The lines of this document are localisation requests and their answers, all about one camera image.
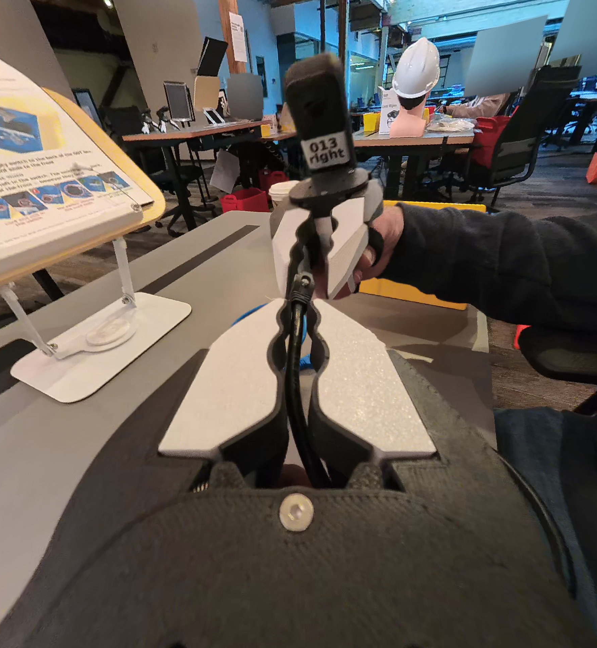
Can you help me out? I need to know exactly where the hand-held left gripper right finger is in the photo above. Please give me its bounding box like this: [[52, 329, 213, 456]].
[[308, 300, 437, 488]]

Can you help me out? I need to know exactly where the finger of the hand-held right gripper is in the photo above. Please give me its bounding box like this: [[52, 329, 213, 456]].
[[325, 197, 370, 301], [272, 209, 309, 298]]

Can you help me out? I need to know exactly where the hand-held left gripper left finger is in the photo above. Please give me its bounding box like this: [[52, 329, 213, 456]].
[[158, 298, 290, 488]]

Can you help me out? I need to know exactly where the black ethernet cable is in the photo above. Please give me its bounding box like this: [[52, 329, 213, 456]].
[[283, 215, 335, 489]]

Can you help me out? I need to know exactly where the blue ethernet cable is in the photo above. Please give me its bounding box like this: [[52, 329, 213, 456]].
[[230, 302, 314, 373]]

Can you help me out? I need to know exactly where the large yellow bin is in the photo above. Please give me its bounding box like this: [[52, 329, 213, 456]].
[[358, 199, 488, 311]]

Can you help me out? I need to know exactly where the person's right forearm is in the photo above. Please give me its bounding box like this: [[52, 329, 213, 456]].
[[380, 202, 597, 337]]

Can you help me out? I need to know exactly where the person's right hand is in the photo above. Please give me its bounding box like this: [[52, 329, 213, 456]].
[[353, 204, 407, 285]]

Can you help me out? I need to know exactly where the paper coffee cup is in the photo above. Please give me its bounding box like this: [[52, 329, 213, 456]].
[[268, 180, 300, 209]]

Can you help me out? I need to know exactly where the pink mannequin head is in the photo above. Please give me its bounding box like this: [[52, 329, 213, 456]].
[[389, 93, 429, 138]]

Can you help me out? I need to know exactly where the wooden top desk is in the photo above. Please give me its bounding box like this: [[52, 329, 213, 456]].
[[352, 129, 476, 200], [121, 120, 271, 231]]

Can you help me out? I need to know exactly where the white hard hat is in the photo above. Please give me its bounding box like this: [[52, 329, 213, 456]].
[[391, 36, 441, 99]]

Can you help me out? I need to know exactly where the tablet on stand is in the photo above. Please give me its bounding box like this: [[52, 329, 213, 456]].
[[163, 81, 196, 123]]

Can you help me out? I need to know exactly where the black office chair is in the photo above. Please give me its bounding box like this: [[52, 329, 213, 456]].
[[468, 66, 583, 203]]

